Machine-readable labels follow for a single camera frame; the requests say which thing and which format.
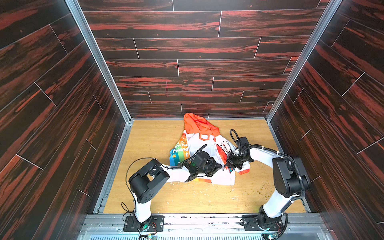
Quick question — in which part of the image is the white orange kids jacket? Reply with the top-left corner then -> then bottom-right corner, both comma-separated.
170,113 -> 250,186

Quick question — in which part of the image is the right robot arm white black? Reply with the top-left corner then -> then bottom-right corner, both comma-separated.
226,145 -> 311,219

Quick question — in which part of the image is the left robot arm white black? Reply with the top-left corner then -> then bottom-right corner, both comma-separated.
126,150 -> 222,224

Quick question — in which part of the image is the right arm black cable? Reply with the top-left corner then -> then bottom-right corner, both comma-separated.
229,128 -> 307,202

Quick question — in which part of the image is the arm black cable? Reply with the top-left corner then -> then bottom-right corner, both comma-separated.
229,128 -> 307,202
120,143 -> 208,217

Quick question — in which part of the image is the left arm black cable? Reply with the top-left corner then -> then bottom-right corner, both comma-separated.
120,143 -> 208,217

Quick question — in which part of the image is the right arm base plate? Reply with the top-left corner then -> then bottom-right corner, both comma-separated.
240,214 -> 283,232

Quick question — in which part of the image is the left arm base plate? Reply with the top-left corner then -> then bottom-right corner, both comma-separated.
123,215 -> 165,232

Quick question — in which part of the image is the aluminium front rail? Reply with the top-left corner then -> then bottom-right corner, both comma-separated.
78,213 -> 334,240

